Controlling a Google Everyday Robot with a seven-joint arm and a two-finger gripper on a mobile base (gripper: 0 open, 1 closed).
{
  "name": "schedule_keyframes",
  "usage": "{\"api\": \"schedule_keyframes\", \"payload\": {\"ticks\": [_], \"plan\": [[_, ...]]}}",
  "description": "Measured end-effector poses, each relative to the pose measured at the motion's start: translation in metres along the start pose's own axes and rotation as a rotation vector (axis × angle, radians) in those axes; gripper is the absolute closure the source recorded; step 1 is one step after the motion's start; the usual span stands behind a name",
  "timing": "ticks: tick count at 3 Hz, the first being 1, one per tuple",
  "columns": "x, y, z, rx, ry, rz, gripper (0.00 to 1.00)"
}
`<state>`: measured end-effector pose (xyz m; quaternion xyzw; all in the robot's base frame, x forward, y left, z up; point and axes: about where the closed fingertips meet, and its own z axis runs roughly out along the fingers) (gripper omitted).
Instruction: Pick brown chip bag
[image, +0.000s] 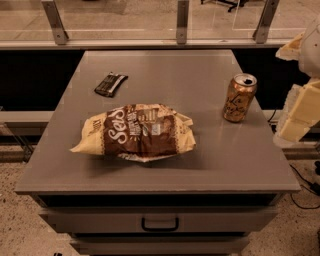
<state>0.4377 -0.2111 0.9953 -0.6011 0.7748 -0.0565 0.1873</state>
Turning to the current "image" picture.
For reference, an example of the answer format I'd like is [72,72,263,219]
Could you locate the brown chip bag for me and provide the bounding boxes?
[71,104,196,162]

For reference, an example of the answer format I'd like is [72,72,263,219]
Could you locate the metal railing post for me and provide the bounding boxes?
[176,0,189,45]
[41,0,69,45]
[252,0,280,44]

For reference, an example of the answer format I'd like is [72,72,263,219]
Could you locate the grey drawer cabinet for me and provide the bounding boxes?
[16,50,299,239]

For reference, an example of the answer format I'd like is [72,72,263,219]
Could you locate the orange soda can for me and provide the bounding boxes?
[223,73,257,123]

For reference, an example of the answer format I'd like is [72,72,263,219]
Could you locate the right metal railing post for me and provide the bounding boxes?
[252,0,280,44]

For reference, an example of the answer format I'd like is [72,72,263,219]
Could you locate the black snack bar wrapper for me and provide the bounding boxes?
[94,72,128,98]

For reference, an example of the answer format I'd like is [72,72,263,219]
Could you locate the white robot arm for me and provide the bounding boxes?
[273,16,320,147]

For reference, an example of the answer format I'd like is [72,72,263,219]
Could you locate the black floor cable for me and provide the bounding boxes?
[289,163,320,211]

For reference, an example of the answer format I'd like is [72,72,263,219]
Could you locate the black chair base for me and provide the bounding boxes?
[200,0,249,12]

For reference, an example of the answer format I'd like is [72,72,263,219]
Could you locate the middle metal railing post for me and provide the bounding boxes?
[176,0,189,45]

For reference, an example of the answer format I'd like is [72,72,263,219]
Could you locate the bottom grey drawer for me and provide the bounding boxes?
[70,236,249,256]

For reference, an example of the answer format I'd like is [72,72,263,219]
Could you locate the top drawer with black handle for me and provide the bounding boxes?
[40,207,277,234]

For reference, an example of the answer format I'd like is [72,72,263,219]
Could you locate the left metal railing post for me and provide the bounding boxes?
[41,0,69,45]

